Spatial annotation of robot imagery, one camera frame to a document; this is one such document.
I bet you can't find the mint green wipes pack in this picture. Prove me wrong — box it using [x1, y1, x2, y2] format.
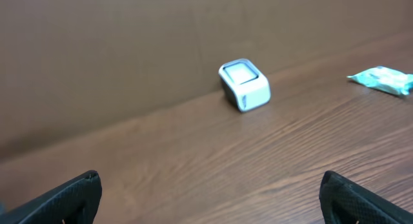
[347, 66, 412, 96]

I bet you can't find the white barcode scanner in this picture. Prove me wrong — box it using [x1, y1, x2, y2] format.
[218, 58, 271, 112]

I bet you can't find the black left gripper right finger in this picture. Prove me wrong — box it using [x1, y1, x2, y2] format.
[319, 170, 412, 224]

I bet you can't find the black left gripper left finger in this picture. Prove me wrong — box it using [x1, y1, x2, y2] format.
[1, 170, 103, 224]

